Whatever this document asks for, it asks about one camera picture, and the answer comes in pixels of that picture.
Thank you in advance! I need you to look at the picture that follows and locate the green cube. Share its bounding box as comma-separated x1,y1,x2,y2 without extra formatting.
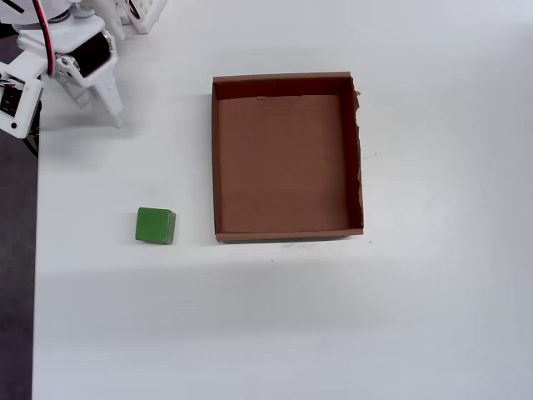
135,207,177,245

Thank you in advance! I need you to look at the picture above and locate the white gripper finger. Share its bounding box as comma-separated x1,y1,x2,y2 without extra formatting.
92,73,125,129
61,77,92,110

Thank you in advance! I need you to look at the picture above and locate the brown cardboard box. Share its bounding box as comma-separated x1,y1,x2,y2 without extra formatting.
211,71,365,244

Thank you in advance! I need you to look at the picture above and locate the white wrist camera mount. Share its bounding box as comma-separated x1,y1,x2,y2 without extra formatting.
0,62,45,139

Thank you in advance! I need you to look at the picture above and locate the red black servo wire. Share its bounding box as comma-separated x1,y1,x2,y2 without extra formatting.
32,0,57,77

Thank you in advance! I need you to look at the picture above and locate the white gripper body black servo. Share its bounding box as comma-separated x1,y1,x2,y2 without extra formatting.
16,16,119,88

